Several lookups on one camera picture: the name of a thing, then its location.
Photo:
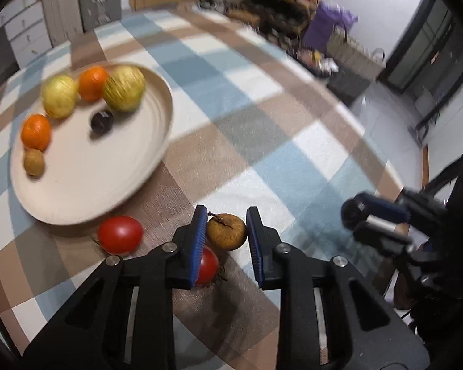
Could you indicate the metal shoe rack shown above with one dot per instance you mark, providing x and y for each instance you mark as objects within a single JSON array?
[{"x": 312, "y": 7}]

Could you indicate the dark floor mat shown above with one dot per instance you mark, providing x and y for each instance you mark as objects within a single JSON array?
[{"x": 347, "y": 84}]

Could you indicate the dark basket with clutter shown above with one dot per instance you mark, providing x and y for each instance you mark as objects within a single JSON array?
[{"x": 318, "y": 63}]

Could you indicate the purple bag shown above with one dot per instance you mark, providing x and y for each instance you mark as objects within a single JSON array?
[{"x": 326, "y": 27}]

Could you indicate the scattered loose shoes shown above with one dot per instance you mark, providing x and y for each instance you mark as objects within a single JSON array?
[{"x": 214, "y": 4}]

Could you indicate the small dark purple round fruit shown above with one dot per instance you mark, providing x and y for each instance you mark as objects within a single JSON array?
[{"x": 102, "y": 120}]

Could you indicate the white drawer cabinet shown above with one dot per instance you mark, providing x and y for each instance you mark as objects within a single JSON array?
[{"x": 27, "y": 31}]

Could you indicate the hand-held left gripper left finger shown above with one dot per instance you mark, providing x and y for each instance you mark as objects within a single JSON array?
[{"x": 197, "y": 239}]

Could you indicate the orange mandarin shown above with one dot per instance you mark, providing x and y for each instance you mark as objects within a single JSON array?
[
  {"x": 92, "y": 83},
  {"x": 36, "y": 132}
]

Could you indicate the yellow-green guava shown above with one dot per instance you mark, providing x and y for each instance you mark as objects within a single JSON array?
[{"x": 60, "y": 96}]

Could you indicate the large cream plate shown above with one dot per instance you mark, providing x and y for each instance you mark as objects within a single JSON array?
[{"x": 92, "y": 169}]

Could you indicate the small dark brown round fruit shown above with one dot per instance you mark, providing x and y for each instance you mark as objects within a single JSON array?
[{"x": 225, "y": 233}]

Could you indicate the red tomato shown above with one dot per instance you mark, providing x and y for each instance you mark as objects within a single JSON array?
[
  {"x": 120, "y": 235},
  {"x": 208, "y": 268}
]

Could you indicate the brown cardboard box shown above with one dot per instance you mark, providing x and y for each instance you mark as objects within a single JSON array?
[{"x": 244, "y": 17}]

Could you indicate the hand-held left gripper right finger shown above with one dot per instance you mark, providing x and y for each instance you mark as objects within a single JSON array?
[{"x": 254, "y": 246}]

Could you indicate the silver suitcase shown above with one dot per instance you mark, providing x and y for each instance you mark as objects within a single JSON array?
[{"x": 98, "y": 0}]

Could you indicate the beige suitcase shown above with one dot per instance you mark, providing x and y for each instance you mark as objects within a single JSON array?
[{"x": 60, "y": 7}]

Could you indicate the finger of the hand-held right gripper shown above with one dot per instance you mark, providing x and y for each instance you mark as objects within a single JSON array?
[
  {"x": 386, "y": 208},
  {"x": 386, "y": 239}
]

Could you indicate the bumpy green-yellow citrus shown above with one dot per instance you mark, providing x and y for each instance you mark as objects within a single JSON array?
[{"x": 124, "y": 88}]

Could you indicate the woven basket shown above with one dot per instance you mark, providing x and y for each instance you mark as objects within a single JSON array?
[{"x": 355, "y": 56}]

